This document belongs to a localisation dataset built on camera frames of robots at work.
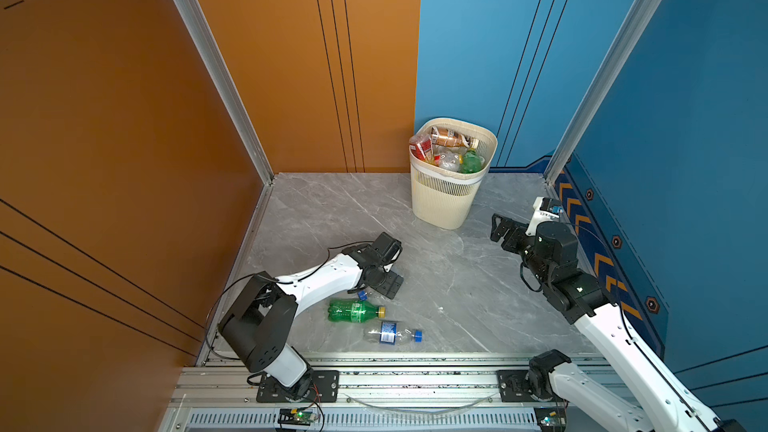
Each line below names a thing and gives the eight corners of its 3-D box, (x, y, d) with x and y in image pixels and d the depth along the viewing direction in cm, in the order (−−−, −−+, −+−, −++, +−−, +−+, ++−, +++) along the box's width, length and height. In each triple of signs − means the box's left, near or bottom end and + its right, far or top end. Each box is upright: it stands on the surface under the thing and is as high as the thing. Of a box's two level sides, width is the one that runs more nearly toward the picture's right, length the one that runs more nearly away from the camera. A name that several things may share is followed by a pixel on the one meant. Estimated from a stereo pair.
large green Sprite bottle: (329, 325, 85) (326, 318, 80) (332, 305, 88) (329, 298, 84) (386, 324, 85) (385, 318, 80) (386, 305, 88) (386, 298, 84)
